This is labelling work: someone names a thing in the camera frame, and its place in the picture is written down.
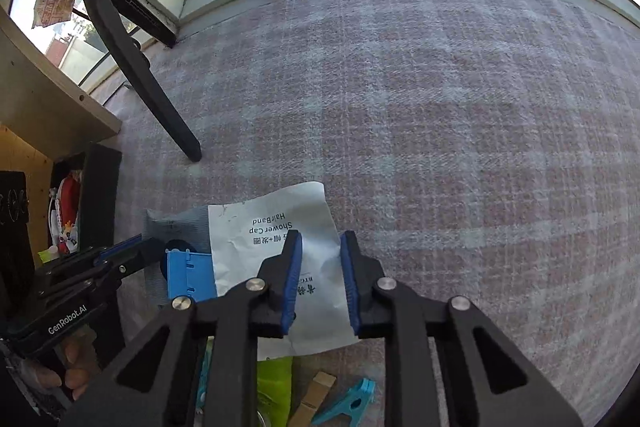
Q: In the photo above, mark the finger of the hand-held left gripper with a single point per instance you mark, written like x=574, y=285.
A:
x=120, y=247
x=115, y=274

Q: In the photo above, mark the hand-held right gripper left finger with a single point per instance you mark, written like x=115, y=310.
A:
x=291, y=287

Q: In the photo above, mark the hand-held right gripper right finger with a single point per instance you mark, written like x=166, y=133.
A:
x=351, y=292

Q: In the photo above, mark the grey packet with black circle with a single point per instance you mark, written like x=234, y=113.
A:
x=160, y=227

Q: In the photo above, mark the black container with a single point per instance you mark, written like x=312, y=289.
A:
x=100, y=187

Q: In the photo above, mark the blue phone stand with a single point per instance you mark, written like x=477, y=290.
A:
x=190, y=274

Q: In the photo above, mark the white printed sachet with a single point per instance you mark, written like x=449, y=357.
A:
x=240, y=227

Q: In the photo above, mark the lime green tube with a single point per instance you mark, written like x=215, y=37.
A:
x=274, y=387

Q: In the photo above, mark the wooden clothespin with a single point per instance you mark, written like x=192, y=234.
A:
x=312, y=399

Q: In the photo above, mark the person's left hand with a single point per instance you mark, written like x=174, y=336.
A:
x=77, y=374

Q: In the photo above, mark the lime green cloth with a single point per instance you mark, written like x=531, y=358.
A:
x=47, y=254

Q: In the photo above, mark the pine wood board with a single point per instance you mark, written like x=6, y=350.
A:
x=20, y=152

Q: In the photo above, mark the light brown wooden board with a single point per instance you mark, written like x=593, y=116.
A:
x=45, y=92

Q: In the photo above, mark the pink checked cloth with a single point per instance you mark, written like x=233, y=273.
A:
x=425, y=132

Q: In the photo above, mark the red printed paper tag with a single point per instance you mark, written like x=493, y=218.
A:
x=50, y=9

